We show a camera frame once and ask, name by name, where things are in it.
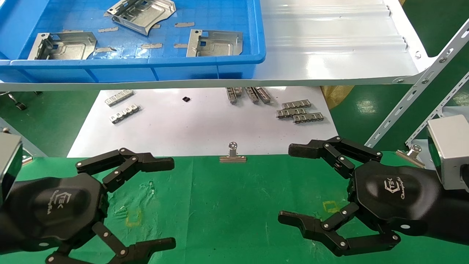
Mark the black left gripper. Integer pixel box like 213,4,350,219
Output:
9,148,177,264

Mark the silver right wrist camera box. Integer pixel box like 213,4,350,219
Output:
427,114,469,190

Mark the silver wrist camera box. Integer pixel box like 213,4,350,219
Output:
427,114,469,190
0,132,23,204

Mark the black caster wheel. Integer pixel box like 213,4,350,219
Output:
7,93,28,110

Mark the stamped grey metal plate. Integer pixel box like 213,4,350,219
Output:
27,32,97,61
186,29,244,58
107,0,177,36

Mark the white paper sheet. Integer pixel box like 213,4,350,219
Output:
67,87,339,158

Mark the grey metal frame bar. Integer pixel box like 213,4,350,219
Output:
0,117,48,158

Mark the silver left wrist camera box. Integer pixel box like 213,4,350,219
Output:
0,132,23,204

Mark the white perforated angle rail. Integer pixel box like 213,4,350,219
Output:
405,71,469,146
365,18,469,149

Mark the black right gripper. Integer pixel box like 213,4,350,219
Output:
278,136,446,257

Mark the blue plastic bin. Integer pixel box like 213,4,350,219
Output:
0,0,266,83

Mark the white metal shelf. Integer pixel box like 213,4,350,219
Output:
0,0,438,92

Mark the white side panel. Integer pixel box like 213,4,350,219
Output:
436,106,469,121

